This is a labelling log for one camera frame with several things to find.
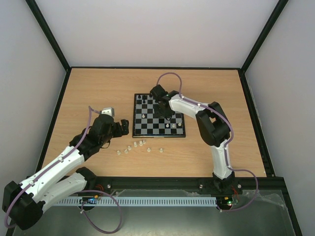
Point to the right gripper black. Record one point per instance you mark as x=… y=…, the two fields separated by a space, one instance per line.
x=162 y=108

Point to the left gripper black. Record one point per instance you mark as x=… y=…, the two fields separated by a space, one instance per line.
x=125 y=127

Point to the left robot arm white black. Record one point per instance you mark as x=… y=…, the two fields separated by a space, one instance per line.
x=26 y=202

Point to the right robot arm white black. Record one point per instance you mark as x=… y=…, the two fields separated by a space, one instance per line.
x=214 y=127

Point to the black white chess board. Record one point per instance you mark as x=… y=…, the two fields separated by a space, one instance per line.
x=148 y=124

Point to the metal sheet front panel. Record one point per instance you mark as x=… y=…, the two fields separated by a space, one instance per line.
x=267 y=215

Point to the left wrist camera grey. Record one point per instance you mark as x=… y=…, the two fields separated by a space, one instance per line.
x=108 y=111

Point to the white slotted cable duct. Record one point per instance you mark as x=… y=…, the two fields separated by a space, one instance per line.
x=139 y=201

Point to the black aluminium frame rail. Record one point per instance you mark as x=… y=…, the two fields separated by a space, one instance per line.
x=201 y=185

